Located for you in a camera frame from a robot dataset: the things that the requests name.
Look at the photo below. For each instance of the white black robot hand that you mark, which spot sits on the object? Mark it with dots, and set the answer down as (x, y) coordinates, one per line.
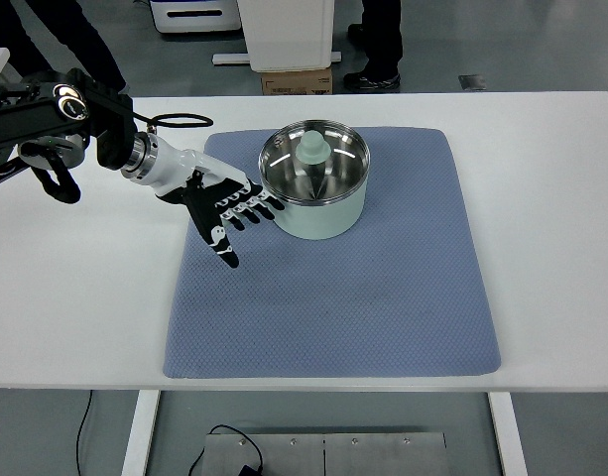
(200, 181)

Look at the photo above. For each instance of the green pot with handle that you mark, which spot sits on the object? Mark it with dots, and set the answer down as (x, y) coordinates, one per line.
(321, 222)

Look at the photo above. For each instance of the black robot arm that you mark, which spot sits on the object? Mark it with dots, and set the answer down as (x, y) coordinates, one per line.
(47, 121)

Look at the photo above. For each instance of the glass lid green knob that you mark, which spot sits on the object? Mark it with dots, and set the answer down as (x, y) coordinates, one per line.
(314, 162)

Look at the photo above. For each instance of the cardboard box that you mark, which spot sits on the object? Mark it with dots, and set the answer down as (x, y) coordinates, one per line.
(305, 82)

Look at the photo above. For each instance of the white cabinet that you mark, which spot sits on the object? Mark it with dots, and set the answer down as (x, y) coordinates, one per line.
(282, 35)

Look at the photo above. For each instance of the blue quilted mat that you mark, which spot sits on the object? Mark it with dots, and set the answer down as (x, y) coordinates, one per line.
(399, 294)

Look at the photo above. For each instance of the white machine with slot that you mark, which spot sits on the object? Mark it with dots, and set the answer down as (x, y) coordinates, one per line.
(180, 17)

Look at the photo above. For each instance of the person in dark trousers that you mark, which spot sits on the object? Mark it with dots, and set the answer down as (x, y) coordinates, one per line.
(66, 21)

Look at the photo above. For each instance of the grey floor socket plate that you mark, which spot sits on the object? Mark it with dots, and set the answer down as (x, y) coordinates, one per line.
(472, 82)

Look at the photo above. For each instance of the white table leg left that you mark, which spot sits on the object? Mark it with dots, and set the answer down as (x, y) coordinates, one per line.
(142, 429)

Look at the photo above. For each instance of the white table leg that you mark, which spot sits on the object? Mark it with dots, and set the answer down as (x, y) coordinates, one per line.
(507, 434)
(142, 429)

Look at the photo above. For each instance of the white table leg right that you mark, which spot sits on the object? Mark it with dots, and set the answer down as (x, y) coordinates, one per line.
(507, 434)

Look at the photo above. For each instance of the metal base plate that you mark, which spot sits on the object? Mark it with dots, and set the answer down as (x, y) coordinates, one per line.
(339, 453)

